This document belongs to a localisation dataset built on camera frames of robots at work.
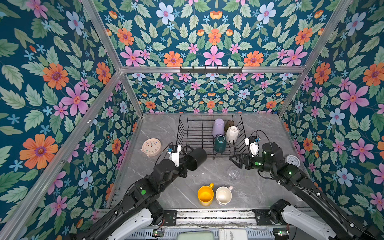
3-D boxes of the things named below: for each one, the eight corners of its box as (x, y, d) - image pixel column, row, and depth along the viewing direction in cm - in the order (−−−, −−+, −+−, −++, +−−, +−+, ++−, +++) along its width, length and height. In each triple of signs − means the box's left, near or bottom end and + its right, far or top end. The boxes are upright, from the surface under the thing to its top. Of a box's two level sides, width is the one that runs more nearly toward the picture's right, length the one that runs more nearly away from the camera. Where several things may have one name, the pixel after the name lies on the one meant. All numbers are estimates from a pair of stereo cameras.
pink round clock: (140, 157, 98) (138, 154, 94) (145, 141, 106) (143, 138, 103) (159, 157, 98) (157, 154, 94) (162, 141, 106) (161, 138, 103)
